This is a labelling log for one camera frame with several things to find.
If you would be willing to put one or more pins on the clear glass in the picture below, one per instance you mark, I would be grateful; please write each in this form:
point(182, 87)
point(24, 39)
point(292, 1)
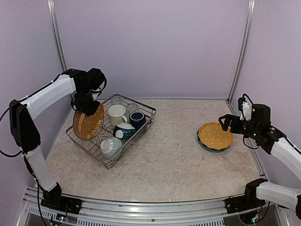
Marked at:
point(131, 108)
point(116, 100)

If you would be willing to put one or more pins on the right aluminium frame post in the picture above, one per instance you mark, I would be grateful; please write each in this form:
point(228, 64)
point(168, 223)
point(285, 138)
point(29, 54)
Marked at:
point(243, 49)

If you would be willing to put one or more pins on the wire dish rack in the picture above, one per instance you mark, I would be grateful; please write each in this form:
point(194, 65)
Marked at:
point(92, 146)

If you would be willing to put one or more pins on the aluminium front rail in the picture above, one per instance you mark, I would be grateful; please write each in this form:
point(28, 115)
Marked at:
point(97, 212)

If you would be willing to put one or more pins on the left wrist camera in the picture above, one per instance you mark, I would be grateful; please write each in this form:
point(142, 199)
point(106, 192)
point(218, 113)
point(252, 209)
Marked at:
point(96, 93)

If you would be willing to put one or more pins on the cream bird pattern plate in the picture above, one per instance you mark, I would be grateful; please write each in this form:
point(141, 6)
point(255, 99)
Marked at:
point(77, 121)

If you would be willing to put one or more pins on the blue dotted plate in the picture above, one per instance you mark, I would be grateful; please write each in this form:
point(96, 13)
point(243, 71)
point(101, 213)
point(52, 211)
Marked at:
point(208, 149)

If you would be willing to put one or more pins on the yellow dotted plate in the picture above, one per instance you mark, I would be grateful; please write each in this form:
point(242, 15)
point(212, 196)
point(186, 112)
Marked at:
point(212, 135)
point(91, 125)

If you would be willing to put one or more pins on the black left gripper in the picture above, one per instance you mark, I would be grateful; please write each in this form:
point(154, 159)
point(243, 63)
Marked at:
point(89, 111)

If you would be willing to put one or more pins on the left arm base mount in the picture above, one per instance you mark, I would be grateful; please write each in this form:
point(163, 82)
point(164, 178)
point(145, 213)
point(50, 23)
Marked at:
point(54, 199)

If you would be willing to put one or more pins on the left aluminium frame post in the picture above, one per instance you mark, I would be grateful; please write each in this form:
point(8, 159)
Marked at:
point(56, 34)

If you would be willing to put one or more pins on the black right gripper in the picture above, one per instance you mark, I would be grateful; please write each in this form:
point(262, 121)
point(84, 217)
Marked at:
point(234, 129)

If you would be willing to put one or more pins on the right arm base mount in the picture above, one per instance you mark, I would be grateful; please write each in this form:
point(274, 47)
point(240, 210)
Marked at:
point(247, 201)

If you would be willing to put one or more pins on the clear glass back right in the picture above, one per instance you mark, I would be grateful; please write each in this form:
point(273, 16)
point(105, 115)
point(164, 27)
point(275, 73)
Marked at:
point(131, 108)

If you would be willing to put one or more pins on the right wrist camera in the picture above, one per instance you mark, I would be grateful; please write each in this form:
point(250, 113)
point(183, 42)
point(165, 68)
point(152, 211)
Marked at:
point(244, 108)

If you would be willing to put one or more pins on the clear glass back left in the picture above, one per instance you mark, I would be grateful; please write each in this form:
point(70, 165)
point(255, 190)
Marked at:
point(116, 100)

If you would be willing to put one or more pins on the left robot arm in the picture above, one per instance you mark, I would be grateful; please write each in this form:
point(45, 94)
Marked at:
point(23, 112)

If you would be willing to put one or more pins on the navy white bowl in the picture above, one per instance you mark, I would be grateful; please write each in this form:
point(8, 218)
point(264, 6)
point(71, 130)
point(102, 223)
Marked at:
point(124, 131)

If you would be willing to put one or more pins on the dark blue mug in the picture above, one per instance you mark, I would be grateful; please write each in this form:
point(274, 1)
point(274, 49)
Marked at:
point(137, 119)

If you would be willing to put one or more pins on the aluminium frame post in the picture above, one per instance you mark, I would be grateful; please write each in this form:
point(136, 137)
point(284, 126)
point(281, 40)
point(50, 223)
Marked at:
point(56, 34)
point(243, 49)

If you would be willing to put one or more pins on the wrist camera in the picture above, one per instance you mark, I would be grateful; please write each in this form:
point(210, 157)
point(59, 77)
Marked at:
point(244, 108)
point(96, 93)

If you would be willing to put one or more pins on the white ceramic mug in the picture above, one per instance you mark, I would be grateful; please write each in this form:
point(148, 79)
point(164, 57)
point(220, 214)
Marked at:
point(116, 114)

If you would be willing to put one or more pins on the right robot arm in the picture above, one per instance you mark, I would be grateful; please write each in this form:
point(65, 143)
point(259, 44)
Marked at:
point(275, 143)

